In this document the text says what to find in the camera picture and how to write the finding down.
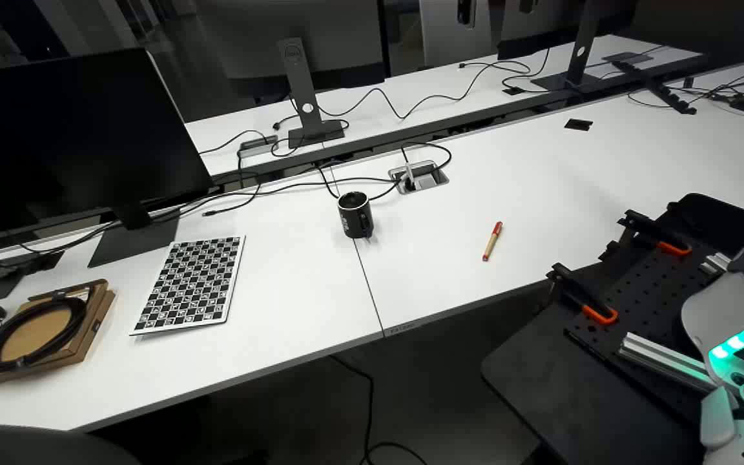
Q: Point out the black mug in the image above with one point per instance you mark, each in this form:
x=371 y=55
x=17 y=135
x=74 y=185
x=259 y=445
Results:
x=356 y=216

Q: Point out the table power socket box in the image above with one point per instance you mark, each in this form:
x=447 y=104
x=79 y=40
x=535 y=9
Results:
x=416 y=176

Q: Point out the monitor stand with base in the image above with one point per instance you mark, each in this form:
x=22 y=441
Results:
x=313 y=129

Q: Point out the red marker pen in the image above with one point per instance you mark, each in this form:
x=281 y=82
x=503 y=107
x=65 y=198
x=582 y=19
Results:
x=492 y=241

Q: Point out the checkered calibration board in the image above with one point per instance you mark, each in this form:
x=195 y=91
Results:
x=195 y=285

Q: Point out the small black flat object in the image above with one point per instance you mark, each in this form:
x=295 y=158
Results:
x=582 y=126

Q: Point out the black mounting plate with clamps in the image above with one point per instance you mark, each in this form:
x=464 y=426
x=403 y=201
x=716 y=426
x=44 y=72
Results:
x=629 y=315

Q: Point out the black power strip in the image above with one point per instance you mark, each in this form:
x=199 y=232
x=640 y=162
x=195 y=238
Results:
x=673 y=99

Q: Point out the large black monitor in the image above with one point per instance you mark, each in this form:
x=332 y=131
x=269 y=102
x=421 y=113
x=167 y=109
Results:
x=91 y=135

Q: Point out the cardboard box with black ring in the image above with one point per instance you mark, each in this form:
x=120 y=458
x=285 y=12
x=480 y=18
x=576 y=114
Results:
x=52 y=330

